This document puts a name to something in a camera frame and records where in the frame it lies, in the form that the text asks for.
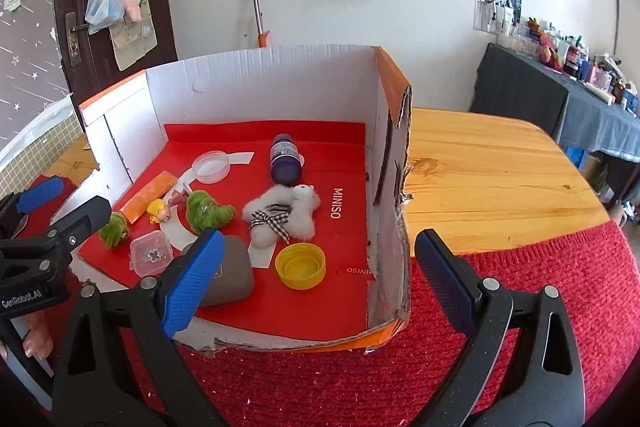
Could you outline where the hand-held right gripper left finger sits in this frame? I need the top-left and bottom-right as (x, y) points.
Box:
(51, 228), (227, 427)

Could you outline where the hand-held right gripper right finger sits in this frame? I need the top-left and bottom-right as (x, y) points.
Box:
(414, 228), (587, 427)

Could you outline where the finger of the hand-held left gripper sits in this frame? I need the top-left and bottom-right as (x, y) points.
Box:
(0, 195), (113, 280)
(0, 175), (65, 238)

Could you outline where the small green fuzzy toy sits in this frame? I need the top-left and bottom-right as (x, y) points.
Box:
(98, 213), (132, 249)

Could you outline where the brown case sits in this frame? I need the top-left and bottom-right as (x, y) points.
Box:
(182, 234), (255, 308)

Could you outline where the small clear plastic box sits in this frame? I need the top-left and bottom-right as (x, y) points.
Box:
(130, 230), (173, 278)

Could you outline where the orange packet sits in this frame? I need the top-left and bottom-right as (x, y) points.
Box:
(121, 172), (178, 225)

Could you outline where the yellow toy figure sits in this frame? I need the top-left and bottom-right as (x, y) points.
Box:
(146, 199), (173, 224)

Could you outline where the large green fuzzy toy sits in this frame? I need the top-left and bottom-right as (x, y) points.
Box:
(186, 190), (236, 230)

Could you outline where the yellow bottle cap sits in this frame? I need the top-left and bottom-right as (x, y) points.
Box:
(275, 243), (327, 290)

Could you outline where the clear round lid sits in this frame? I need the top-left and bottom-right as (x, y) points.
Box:
(192, 150), (232, 182)

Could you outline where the white plush bear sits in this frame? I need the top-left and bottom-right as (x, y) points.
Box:
(242, 183), (321, 249)

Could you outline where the purple bottle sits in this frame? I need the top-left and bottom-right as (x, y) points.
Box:
(270, 133), (305, 184)

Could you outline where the orange cardboard box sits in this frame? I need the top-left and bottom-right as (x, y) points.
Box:
(79, 45), (413, 354)

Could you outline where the person's left hand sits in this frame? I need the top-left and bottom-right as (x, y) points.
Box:
(22, 313), (55, 360)

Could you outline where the red knitted cloth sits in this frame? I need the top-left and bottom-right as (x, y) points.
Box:
(15, 174), (640, 427)

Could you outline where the beige hanging organizer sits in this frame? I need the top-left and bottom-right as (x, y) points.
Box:
(110, 4), (158, 72)

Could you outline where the clear plastic bag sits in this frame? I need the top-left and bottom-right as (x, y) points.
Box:
(84, 0), (126, 35)

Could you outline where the side table with blue cloth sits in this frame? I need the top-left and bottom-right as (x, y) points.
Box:
(470, 42), (640, 188)

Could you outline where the row of cosmetic bottles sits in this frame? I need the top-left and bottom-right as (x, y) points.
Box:
(510, 17), (640, 112)

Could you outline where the metal door handle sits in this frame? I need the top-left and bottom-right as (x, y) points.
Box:
(64, 12), (91, 68)

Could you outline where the silver and orange mop handle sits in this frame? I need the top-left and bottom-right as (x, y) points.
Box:
(248, 0), (272, 48)

